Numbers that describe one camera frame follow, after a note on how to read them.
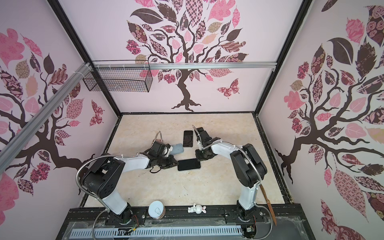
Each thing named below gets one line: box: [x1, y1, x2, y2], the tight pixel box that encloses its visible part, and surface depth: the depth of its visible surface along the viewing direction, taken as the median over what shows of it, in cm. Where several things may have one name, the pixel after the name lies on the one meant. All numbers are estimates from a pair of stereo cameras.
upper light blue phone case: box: [170, 143, 184, 155], surface depth 102 cm
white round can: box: [148, 200, 166, 220], surface depth 73 cm
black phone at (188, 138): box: [183, 130, 194, 147], surface depth 109 cm
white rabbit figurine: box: [187, 203, 207, 215], surface depth 75 cm
